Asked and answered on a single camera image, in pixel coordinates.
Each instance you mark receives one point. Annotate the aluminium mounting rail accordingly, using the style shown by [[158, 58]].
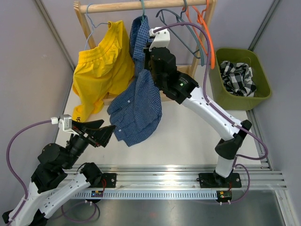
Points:
[[147, 177]]

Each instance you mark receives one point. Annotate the black white checked shirt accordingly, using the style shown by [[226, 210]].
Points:
[[238, 79]]

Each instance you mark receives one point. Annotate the grey blue hanger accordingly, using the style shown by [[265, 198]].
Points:
[[197, 53]]

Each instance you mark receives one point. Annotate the blue checked shirt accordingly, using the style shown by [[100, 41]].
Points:
[[137, 111]]

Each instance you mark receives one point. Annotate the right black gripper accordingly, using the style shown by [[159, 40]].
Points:
[[147, 55]]

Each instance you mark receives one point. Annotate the teal hanger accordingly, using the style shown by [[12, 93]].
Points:
[[143, 10]]

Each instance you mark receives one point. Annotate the orange hanger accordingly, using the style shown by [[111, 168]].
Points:
[[203, 23]]

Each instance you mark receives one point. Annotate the white slotted cable duct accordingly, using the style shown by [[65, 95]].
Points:
[[146, 195]]

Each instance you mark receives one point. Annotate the wooden clothes rack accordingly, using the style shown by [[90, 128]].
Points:
[[80, 11]]

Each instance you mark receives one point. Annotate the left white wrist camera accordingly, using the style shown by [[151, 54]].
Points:
[[64, 123]]

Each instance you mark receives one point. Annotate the green plastic basket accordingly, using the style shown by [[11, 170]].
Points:
[[229, 101]]

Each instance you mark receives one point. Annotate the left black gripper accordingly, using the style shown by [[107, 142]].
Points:
[[105, 133]]

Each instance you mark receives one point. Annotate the light blue wire hanger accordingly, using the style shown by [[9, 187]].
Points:
[[89, 38]]

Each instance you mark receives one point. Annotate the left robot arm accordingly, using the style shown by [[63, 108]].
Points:
[[41, 197]]

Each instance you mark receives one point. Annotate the yellow garment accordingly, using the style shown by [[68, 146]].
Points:
[[104, 70]]

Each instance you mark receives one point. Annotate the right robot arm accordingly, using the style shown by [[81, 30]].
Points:
[[183, 89]]

